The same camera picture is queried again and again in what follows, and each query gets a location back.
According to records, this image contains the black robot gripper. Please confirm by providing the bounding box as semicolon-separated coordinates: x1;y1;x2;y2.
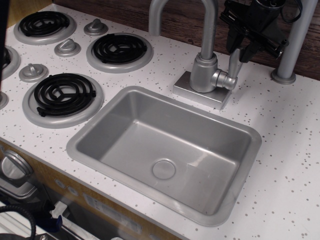
220;0;289;63

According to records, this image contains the silver faucet lever handle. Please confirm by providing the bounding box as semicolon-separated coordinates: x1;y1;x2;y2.
211;47;244;91

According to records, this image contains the grey support pole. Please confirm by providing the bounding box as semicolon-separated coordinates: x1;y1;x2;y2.
271;0;318;85

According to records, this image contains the silver gooseneck faucet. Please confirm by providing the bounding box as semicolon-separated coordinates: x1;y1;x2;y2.
148;0;234;111

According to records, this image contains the black back-right burner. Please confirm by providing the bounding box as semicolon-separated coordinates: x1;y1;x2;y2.
86;33;154;74

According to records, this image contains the grey plastic sink basin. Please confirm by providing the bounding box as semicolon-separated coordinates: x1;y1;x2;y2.
66;86;262;227

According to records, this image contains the silver top stove knob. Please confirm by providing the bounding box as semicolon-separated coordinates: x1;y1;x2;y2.
83;18;109;36

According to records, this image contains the silver middle stove knob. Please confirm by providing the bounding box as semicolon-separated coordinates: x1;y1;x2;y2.
54;38;81;58

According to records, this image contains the black front-right burner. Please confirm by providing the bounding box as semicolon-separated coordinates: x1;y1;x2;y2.
22;73;104;129

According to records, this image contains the black back-left burner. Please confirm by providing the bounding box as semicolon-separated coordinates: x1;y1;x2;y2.
13;11;77;46

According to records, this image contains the silver lower stove knob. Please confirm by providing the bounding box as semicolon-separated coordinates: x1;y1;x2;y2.
18;63;49;83

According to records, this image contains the black left edge burner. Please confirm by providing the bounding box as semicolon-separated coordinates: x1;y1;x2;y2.
1;45;21;80

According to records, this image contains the silver edge stove knob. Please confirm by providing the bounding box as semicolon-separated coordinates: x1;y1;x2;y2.
0;91;9;110

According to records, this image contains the silver oven dial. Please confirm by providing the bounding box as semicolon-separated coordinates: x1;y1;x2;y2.
0;150;33;180

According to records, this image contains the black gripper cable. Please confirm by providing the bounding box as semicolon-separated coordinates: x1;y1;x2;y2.
279;0;305;24

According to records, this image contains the silver oven door handle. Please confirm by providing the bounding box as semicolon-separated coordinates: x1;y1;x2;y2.
0;178;39;202

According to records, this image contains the black cable bottom left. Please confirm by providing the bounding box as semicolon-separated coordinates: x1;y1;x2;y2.
0;204;39;240

